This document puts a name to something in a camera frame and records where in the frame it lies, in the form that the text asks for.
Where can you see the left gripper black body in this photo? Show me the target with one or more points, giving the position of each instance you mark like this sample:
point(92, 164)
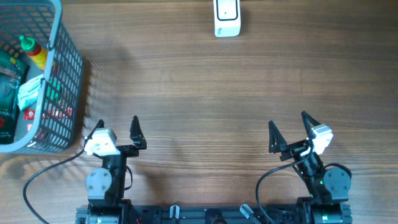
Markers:
point(129, 151)

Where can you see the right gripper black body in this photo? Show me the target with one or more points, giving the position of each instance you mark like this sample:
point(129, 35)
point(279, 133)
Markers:
point(293, 150)

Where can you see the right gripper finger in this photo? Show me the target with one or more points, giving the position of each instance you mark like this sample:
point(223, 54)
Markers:
point(309, 122)
point(277, 143)

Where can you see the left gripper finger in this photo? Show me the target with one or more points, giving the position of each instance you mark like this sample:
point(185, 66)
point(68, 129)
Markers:
point(100, 124)
point(136, 134)

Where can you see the red coffee stick sachet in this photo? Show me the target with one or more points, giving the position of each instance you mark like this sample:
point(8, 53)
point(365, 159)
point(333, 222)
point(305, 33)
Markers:
point(30, 114)

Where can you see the teal wet wipes pack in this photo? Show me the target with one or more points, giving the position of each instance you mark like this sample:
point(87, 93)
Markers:
point(28, 92)

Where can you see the sauce bottle green cap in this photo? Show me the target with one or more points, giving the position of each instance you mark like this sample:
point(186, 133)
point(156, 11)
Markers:
point(35, 51)

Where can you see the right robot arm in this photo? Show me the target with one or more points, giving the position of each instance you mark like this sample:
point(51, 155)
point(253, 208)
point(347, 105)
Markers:
point(328, 185)

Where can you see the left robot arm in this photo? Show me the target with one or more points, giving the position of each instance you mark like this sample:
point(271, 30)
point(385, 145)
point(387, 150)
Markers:
point(106, 185)

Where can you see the white barcode scanner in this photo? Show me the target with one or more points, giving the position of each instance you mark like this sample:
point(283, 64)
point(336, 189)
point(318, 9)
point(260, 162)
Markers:
point(227, 18)

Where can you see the grey plastic mesh basket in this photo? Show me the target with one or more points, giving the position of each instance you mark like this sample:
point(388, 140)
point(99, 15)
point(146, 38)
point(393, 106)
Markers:
point(51, 129)

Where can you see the dark green snack bag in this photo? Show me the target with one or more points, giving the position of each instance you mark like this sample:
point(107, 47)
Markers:
point(13, 73)

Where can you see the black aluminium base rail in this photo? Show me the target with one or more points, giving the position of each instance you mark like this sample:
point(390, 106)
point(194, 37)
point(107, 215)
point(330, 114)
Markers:
point(214, 214)

